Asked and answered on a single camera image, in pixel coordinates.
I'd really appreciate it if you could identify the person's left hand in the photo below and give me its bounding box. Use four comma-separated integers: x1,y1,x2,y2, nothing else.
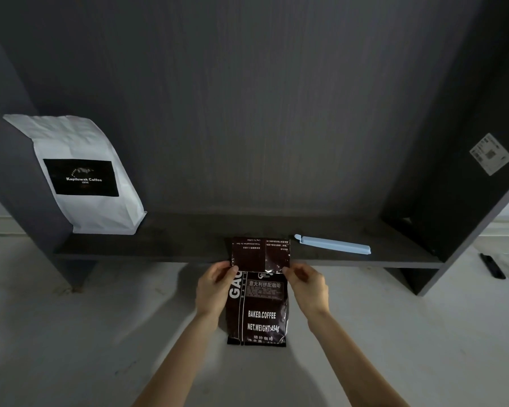
195,261,240,321

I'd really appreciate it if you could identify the light blue sealing clip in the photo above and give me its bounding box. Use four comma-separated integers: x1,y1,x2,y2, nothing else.
294,233,372,256

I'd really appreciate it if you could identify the person's right forearm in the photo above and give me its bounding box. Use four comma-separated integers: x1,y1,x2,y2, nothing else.
309,309,410,407

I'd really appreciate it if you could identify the person's right hand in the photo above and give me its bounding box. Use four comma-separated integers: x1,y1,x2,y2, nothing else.
282,263,331,324

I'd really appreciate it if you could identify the dark brown coffee bag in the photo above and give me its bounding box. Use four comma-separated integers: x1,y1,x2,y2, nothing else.
225,236,292,347

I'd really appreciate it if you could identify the person's left forearm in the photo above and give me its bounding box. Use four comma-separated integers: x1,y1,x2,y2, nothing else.
131,311,221,407

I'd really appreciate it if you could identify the black remote control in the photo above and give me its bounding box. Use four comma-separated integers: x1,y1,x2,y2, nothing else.
480,253,507,280

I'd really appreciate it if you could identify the dark grey wooden shelf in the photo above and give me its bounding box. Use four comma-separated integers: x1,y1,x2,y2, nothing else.
0,0,509,297

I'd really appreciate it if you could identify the white sticker label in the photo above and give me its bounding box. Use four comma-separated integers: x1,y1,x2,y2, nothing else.
469,132,509,177

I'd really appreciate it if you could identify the white bag with black label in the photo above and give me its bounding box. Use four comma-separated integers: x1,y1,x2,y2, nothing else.
2,114,148,236

